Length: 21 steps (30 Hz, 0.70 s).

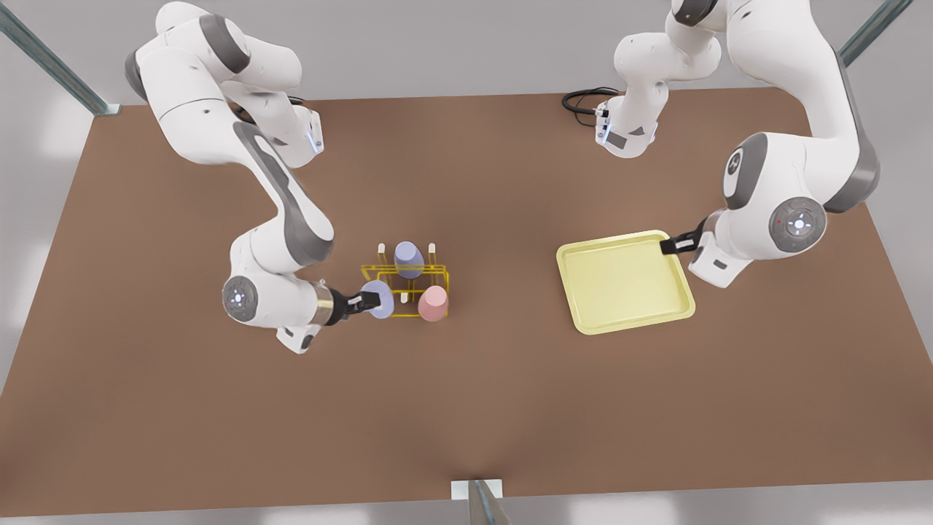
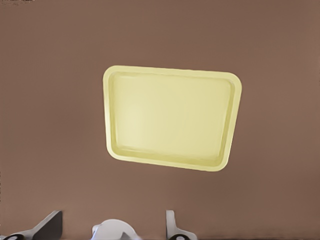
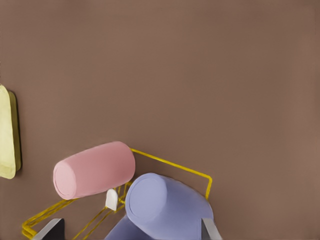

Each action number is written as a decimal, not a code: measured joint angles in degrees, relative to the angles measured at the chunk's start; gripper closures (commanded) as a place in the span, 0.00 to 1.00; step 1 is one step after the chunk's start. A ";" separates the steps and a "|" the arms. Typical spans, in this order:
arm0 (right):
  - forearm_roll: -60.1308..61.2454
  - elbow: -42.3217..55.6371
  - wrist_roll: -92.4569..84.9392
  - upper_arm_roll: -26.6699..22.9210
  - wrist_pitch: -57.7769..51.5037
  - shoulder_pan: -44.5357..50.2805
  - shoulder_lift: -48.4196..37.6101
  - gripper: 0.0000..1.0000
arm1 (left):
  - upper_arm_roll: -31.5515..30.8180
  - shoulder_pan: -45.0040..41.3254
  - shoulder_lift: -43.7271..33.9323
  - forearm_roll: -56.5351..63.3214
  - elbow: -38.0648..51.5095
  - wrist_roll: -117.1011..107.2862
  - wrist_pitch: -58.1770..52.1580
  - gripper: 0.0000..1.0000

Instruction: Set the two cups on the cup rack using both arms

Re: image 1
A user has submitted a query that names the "lavender cup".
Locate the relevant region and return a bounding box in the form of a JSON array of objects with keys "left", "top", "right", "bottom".
[
  {"left": 362, "top": 281, "right": 396, "bottom": 320},
  {"left": 394, "top": 241, "right": 426, "bottom": 281}
]

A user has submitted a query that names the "yellow square tray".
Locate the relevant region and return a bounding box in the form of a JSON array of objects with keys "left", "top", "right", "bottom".
[{"left": 556, "top": 230, "right": 696, "bottom": 336}]

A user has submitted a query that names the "pink cup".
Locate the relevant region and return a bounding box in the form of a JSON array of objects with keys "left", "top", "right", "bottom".
[{"left": 417, "top": 285, "right": 449, "bottom": 323}]

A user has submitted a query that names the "yellow wire cup rack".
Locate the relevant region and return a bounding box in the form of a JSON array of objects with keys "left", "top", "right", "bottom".
[{"left": 360, "top": 242, "right": 450, "bottom": 320}]

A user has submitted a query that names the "black cable loop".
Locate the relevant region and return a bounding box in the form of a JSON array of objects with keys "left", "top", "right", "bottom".
[{"left": 561, "top": 87, "right": 622, "bottom": 129}]

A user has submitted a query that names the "silver frame post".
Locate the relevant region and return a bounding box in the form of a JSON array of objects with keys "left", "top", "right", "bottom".
[
  {"left": 450, "top": 478, "right": 512, "bottom": 525},
  {"left": 838, "top": 0, "right": 916, "bottom": 69},
  {"left": 0, "top": 3, "right": 122, "bottom": 117}
]

